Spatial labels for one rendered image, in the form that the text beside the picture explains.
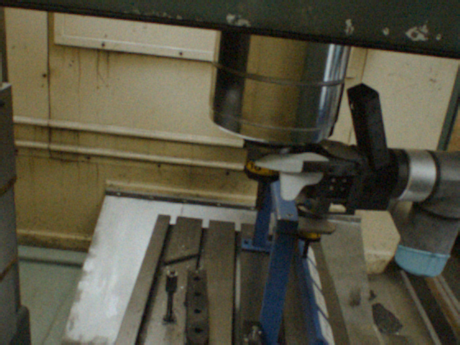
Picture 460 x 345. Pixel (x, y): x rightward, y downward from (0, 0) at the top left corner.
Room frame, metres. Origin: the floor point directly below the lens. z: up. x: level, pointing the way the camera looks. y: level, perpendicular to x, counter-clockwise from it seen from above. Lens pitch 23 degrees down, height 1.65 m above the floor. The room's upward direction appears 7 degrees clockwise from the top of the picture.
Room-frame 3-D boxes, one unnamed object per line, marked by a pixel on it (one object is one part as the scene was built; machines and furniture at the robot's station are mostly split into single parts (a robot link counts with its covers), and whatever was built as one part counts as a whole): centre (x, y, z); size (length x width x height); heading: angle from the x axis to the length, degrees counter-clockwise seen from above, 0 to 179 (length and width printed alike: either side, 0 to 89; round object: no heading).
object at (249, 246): (1.30, -0.10, 1.05); 0.10 x 0.05 x 0.30; 91
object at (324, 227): (0.86, -0.17, 1.21); 0.07 x 0.05 x 0.01; 91
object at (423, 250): (0.73, -0.31, 1.29); 0.11 x 0.08 x 0.11; 179
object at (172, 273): (0.94, 0.10, 0.96); 0.03 x 0.03 x 0.13
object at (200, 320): (0.92, 0.04, 0.93); 0.26 x 0.05 x 0.06; 6
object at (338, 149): (0.66, -0.16, 1.39); 0.12 x 0.08 x 0.09; 107
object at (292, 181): (0.60, -0.07, 1.40); 0.09 x 0.03 x 0.06; 120
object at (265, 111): (0.63, -0.04, 1.52); 0.16 x 0.16 x 0.12
